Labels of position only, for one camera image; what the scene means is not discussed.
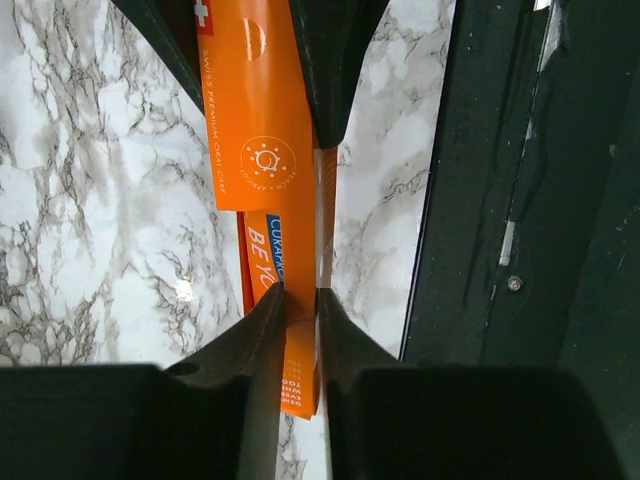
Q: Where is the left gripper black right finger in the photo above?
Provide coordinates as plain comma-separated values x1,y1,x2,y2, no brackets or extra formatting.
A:
317,288,625,479

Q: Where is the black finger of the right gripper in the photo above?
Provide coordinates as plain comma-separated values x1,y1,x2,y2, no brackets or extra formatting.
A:
289,0,389,149
112,0,204,113

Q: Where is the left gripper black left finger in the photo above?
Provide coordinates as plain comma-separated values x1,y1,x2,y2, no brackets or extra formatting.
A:
1,284,285,479

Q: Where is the orange toothpaste box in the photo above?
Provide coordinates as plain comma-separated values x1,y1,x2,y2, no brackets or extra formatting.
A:
192,1,336,419

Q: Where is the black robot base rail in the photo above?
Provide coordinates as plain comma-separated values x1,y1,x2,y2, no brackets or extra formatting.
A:
400,1,639,366

